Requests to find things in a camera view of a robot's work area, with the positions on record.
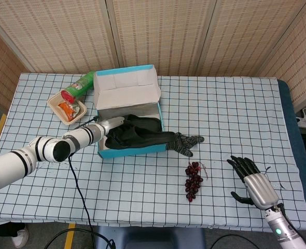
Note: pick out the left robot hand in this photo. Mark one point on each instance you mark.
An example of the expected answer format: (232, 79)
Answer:
(112, 124)

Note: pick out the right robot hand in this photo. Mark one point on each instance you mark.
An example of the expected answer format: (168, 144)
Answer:
(259, 186)

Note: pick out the black slipper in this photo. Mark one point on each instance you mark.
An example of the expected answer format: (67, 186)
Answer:
(147, 123)
(140, 140)

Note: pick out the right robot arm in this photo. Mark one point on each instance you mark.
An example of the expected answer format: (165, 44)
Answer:
(282, 228)

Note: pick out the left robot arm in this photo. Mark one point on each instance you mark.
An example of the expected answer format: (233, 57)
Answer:
(39, 150)

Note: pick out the blue cardboard shoe box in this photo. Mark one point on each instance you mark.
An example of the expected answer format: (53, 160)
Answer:
(127, 90)

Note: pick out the white slipper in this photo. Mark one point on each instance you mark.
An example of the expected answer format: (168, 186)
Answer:
(20, 237)

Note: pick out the beige takeaway food container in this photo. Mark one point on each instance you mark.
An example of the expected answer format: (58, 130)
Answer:
(76, 119)

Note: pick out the white crumpled wrapper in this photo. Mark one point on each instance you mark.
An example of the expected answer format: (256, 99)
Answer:
(76, 109)

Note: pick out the orange snack packet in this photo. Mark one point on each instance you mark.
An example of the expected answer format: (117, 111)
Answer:
(66, 111)

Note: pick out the green chips can red lid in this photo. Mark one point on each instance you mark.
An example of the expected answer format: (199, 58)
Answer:
(80, 85)

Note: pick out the blue padded table edge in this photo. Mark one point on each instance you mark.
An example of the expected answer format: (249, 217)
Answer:
(295, 145)

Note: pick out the dark red grape bunch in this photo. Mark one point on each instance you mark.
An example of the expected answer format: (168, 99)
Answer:
(193, 181)

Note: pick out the grey striped sock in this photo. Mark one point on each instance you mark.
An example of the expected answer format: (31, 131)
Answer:
(181, 144)

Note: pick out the blue checkered tablecloth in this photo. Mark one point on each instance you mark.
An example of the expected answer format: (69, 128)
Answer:
(153, 192)

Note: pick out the woven bamboo folding screen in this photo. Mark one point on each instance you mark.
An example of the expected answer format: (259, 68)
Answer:
(163, 33)

